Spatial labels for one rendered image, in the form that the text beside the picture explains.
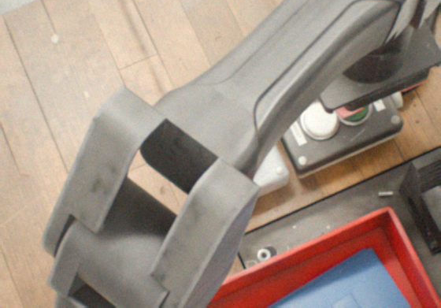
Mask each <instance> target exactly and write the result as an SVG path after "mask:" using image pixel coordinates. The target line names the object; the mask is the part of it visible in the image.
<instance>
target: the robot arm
mask: <svg viewBox="0 0 441 308"><path fill-rule="evenodd" d="M440 2H441V0H283V1H282V2H281V3H280V4H279V5H278V6H277V7H276V8H275V9H274V10H273V11H272V12H271V13H270V14H269V15H268V16H267V17H266V18H265V19H263V20H262V21H261V22H260V23H259V24H258V25H257V26H256V27H255V28H254V29H253V30H252V32H251V33H250V34H248V35H247V36H246V37H245V38H244V39H243V40H242V41H241V42H240V43H239V44H238V45H236V46H235V47H234V48H233V49H232V51H230V52H229V53H228V54H226V55H225V56H224V57H223V58H222V59H220V60H219V61H218V62H217V63H216V64H215V65H212V66H211V67H209V69H208V70H206V71H205V72H204V73H203V74H201V75H200V76H198V77H196V78H194V79H193V80H191V81H189V82H188V83H186V84H184V85H183V86H181V87H180V88H178V89H174V90H171V91H168V92H167V93H166V94H164V95H163V96H162V97H161V98H160V99H158V100H157V101H156V102H155V103H154V104H153V105H152V106H151V104H149V103H148V102H146V101H145V100H144V99H142V98H140V97H139V96H138V95H136V94H135V93H133V92H132V91H130V90H129V89H128V88H126V86H125V85H123V86H121V88H120V89H119V90H118V91H117V92H116V93H115V94H113V95H112V96H111V97H110V98H109V99H108V100H107V101H106V102H104V103H103V104H102V106H101V108H100V109H99V110H98V112H97V113H96V114H95V116H94V118H93V120H92V122H91V125H90V127H89V129H88V131H87V132H86V135H85V136H84V138H83V142H82V144H81V146H80V149H79V151H78V154H77V155H76V159H75V161H74V163H73V165H72V168H71V170H70V173H69V175H68V176H67V178H66V181H65V183H64V186H63V188H62V189H61V193H60V195H59V197H58V200H57V202H56V205H55V207H54V210H53V212H52V214H51V216H50V219H49V221H48V222H47V224H46V227H45V229H44V231H43V236H42V239H41V247H42V249H44V251H46V252H48V253H49V254H50V255H51V256H52V257H53V258H55V261H54V264H53V267H52V270H51V271H50V276H49V279H48V281H47V283H46V284H48V285H49V286H50V287H51V288H53V289H54V290H55V291H56V295H55V298H54V308H205V307H206V306H207V305H208V303H209V302H210V300H211V299H212V298H213V297H214V296H215V294H216V293H217V292H218V290H219V288H220V286H221V285H222V284H223V282H224V280H225V278H226V277H227V275H228V273H229V272H230V269H232V266H233V264H234V261H235V258H236V255H237V254H238V250H239V247H240V244H241V242H242V240H243V236H244V232H245V231H246V227H247V225H248V224H249V222H250V219H251V216H252V213H253V211H254V207H255V205H256V202H257V200H258V196H259V193H260V190H261V187H260V186H259V185H258V184H256V183H255V182H254V176H255V174H256V173H257V171H258V170H259V168H260V166H261V164H262V162H263V161H264V159H265V157H267V156H268V154H269V153H270V151H271V150H272V149H273V147H274V146H275V145H276V144H277V141H278V140H279V139H280V138H281V136H282V135H284V134H285V133H286V132H287V130H288V129H289V128H290V127H291V126H292V125H293V124H294V123H295V122H296V120H297V119H298V118H299V117H300V116H301V115H303V114H304V112H306V110H307V109H308V108H309V107H310V105H311V104H312V103H313V102H314V101H315V100H316V98H318V100H319V102H321V105H322V107H323V109H324V111H325V112H326V113H328V114H333V112H334V111H336V112H337V113H338V114H339V115H340V117H341V118H344V117H348V116H350V115H352V114H354V113H358V112H360V111H362V110H363V109H364V107H366V106H369V104H371V103H373V102H377V101H379V100H381V99H383V98H386V97H387V96H390V95H393V94H395V93H398V92H401V91H407V90H409V89H411V88H413V87H416V86H419V85H421V83H423V82H424V79H425V77H426V75H427V73H426V70H428V69H431V68H433V67H437V68H438V67H440V66H441V49H440V48H439V44H438V43H437V42H436V40H435V39H434V37H433V36H432V33H431V32H430V31H429V29H428V26H427V24H426V23H425V21H426V19H427V18H428V17H429V15H430V14H431V13H432V11H433V10H434V9H435V8H436V6H438V5H439V3H440ZM138 149H139V153H140V154H141V156H143V159H144V161H145V162H146V163H147V164H148V165H149V167H151V168H152V169H154V170H155V171H156V172H158V173H159V174H161V175H162V176H163V177H165V179H166V180H168V181H169V182H170V183H172V184H173V185H175V186H176V187H178V188H179V189H180V190H182V191H183V192H185V193H186V194H187V195H188V197H187V199H186V201H185V203H184V204H183V207H182V209H181V211H180V212H179V214H176V213H174V212H173V211H172V210H170V209H169V208H168V207H167V206H166V205H164V204H163V203H162V202H159V201H158V200H157V199H156V198H155V197H154V196H152V194H150V193H149V192H148V191H146V190H145V189H144V188H142V187H140V186H139V185H138V184H136V183H135V182H134V181H132V180H131V178H130V177H128V171H129V168H130V166H131V164H132V162H133V159H134V157H135V155H136V153H137V151H138Z"/></svg>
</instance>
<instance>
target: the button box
mask: <svg viewBox="0 0 441 308"><path fill-rule="evenodd" d="M440 9H441V2H440V3H439V5H438V6H436V8H435V9H434V10H433V11H432V13H431V14H430V15H429V17H428V18H427V19H426V21H425V23H426V24H427V26H428V29H429V31H430V32H431V33H433V28H434V23H435V19H436V17H437V16H438V14H439V11H440ZM419 86H420V85H419ZM419 86H416V87H413V88H411V89H409V90H407V91H401V92H398V93H395V94H393V95H390V96H387V97H386V98H383V99H381V100H379V101H377V102H373V103H371V104H369V109H368V112H367V114H366V116H365V117H364V118H363V119H361V120H360V121H346V120H344V119H342V118H341V117H340V115H339V114H338V113H337V112H336V111H334V112H335V115H336V123H335V128H334V130H333V131H332V132H331V133H330V134H328V135H323V136H318V135H313V134H311V133H310V132H308V131H307V129H306V127H305V125H304V119H305V114H306V112H304V114H303V115H301V116H300V117H299V118H298V119H297V120H296V122H295V123H294V124H293V125H292V126H291V127H290V128H289V129H288V130H287V132H286V133H285V134H284V135H282V136H281V138H280V139H279V141H280V145H281V146H282V149H283V150H284V152H285V154H286V155H287V158H288V161H289V162H290V164H291V167H292V169H293V170H294V172H295V175H296V176H297V177H298V178H299V179H302V178H303V177H304V176H308V175H309V174H311V173H315V172H316V171H319V170H322V169H324V168H327V167H329V166H330V165H334V164H335V163H337V162H340V161H343V159H345V158H348V157H350V156H352V155H354V154H358V153H360V152H362V151H364V150H367V149H369V148H371V147H374V146H377V145H379V144H381V143H384V141H386V140H388V139H391V138H393V137H396V136H397V135H399V133H400V131H401V130H402V127H403V125H404V121H403V119H402V117H401V115H400V114H399V112H398V110H397V109H398V108H401V107H402V105H403V102H402V96H403V95H406V94H408V93H410V92H411V91H414V90H416V89H417V88H418V87H419ZM318 103H321V102H319V100H318V98H316V100H315V101H314V102H313V103H312V104H311V105H310V107H311V106H313V105H314V104H318ZM310 107H309V108H310ZM309 108H308V109H309ZM308 109H307V110H308ZM307 110H306V111H307Z"/></svg>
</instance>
